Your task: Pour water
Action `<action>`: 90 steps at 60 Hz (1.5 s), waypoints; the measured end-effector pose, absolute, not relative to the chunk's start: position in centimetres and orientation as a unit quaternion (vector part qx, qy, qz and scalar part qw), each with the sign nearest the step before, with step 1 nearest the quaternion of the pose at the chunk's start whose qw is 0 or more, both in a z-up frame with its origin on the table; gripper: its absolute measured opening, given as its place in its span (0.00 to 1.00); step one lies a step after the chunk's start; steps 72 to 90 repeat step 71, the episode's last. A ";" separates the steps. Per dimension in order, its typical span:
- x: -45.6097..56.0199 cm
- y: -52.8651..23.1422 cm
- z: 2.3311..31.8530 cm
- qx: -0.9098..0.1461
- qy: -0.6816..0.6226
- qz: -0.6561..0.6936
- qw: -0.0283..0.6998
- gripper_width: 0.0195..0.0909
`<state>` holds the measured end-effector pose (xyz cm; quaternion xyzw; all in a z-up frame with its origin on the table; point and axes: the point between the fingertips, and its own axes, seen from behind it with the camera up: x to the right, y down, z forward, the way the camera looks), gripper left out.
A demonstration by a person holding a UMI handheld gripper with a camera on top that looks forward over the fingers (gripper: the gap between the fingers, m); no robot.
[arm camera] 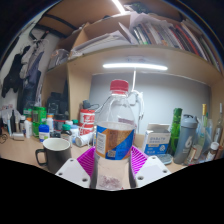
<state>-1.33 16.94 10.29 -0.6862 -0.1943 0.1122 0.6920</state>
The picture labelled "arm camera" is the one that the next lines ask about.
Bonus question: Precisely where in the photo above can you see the ceiling tube light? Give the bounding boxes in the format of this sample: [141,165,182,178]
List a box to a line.
[111,0,127,14]

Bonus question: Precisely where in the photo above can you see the green plastic container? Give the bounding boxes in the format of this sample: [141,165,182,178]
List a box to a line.
[32,106,48,138]

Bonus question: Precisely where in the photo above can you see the grey shaker bottle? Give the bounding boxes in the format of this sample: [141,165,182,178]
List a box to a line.
[173,114,199,165]

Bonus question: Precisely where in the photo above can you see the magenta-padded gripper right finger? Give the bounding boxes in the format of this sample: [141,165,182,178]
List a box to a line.
[128,145,172,189]

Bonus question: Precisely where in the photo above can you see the blue and white carton box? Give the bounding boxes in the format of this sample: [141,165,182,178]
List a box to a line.
[142,123,172,157]

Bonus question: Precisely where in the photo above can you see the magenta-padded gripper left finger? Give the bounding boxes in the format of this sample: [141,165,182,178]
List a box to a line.
[54,146,96,189]

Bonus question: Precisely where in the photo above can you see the clear bottle yellow cap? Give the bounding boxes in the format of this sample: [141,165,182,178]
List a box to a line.
[197,103,210,152]

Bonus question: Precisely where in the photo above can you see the green glass bottle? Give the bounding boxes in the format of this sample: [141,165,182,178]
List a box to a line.
[169,107,184,156]

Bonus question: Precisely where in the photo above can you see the black mug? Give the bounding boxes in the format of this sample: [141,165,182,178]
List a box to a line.
[34,137,73,175]

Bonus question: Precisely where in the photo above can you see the clear water bottle red cap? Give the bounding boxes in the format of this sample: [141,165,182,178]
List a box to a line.
[89,79,138,191]

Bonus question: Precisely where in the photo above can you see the red and white can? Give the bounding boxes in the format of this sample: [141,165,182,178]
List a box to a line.
[79,108,97,137]

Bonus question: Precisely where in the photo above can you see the clear glass bottle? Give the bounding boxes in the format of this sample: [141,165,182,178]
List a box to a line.
[213,102,224,145]

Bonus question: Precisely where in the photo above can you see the white light bar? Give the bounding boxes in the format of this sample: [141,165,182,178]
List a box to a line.
[102,62,169,72]

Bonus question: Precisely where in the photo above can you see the hanging dark clothes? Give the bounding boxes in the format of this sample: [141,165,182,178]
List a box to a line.
[1,44,46,111]

